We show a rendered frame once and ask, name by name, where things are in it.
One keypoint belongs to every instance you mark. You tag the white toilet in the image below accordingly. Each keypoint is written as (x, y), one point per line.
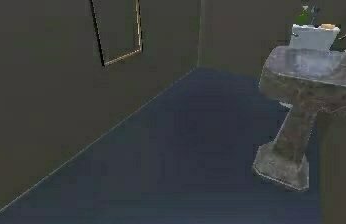
(312, 37)

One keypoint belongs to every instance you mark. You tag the green spray bottle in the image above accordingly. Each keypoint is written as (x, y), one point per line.
(303, 16)

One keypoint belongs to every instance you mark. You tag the dark grey bottle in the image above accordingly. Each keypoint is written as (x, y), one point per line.
(314, 15)

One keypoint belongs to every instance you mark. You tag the orange soap bar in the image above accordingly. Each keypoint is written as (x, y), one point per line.
(328, 26)

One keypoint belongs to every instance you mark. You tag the framed wall picture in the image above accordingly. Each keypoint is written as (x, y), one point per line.
(119, 30)

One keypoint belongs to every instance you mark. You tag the grey stone pedestal sink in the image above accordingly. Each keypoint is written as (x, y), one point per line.
(309, 80)

